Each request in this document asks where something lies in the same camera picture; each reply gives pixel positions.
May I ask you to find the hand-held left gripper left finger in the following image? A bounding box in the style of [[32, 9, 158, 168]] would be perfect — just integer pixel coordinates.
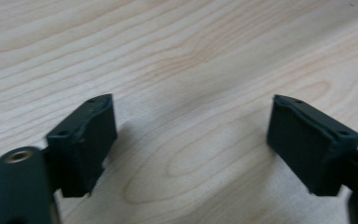
[[45, 93, 118, 199]]

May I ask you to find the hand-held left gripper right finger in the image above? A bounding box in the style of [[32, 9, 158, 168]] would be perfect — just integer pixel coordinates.
[[266, 94, 358, 198]]

